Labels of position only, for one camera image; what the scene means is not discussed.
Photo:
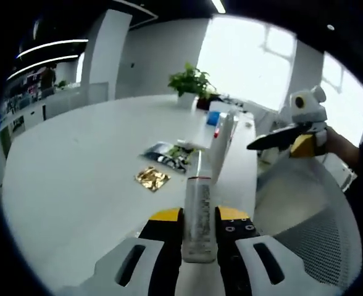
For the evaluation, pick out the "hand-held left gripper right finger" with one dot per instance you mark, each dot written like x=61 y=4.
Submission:
x=240 y=253

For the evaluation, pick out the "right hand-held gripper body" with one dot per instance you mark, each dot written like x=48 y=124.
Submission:
x=311 y=108

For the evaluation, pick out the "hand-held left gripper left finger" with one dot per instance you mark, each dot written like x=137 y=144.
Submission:
x=156 y=246

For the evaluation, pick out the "white skincare tube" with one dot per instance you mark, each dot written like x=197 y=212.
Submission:
x=229 y=145

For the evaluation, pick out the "gold skincare sachet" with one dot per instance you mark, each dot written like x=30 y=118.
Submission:
x=152 y=179

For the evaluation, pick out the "green black skincare sachet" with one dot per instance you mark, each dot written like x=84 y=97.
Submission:
x=169 y=155

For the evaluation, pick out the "white container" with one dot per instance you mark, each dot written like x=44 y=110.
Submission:
x=221 y=106

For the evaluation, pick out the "blue tissue pack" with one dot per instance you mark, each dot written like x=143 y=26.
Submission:
x=213 y=118

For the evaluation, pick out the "dark plant pot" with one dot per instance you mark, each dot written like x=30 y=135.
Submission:
x=203 y=103

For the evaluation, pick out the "white mesh office chair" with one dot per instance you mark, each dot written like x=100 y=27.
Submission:
x=323 y=240

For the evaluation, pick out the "potted green plant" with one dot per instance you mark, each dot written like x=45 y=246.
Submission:
x=190 y=83

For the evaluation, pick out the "white background counter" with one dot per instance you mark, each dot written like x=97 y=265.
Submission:
x=58 y=101

